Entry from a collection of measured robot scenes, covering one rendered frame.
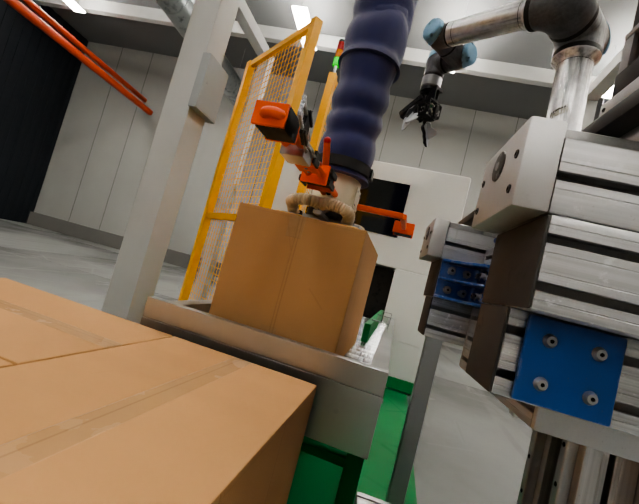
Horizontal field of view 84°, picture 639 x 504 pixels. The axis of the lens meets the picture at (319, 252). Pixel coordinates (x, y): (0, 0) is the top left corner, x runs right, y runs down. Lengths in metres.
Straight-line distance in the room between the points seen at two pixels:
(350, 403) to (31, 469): 0.65
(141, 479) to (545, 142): 0.52
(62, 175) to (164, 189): 12.07
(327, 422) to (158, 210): 1.43
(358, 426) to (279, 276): 0.44
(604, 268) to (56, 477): 0.54
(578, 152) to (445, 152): 10.20
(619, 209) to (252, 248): 0.88
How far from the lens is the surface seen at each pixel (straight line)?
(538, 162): 0.40
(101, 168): 13.23
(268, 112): 0.75
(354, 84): 1.39
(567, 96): 1.22
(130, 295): 2.07
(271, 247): 1.06
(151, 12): 11.58
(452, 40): 1.42
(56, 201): 13.97
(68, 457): 0.50
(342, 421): 0.96
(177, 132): 2.11
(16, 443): 0.53
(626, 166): 0.43
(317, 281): 1.01
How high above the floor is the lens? 0.79
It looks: 4 degrees up
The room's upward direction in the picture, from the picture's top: 15 degrees clockwise
